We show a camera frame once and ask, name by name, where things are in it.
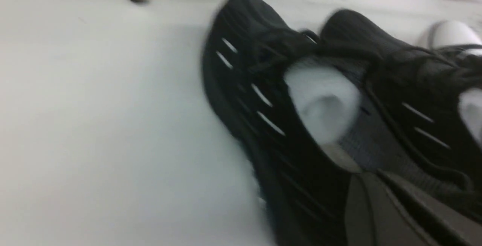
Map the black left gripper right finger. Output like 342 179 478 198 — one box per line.
378 171 481 246

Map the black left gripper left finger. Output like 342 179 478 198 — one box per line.
345 173 439 246

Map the black mesh sneaker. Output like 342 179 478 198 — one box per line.
320 9 481 196
201 0 482 246

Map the black white laced sneaker left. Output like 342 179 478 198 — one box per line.
427 20 482 59

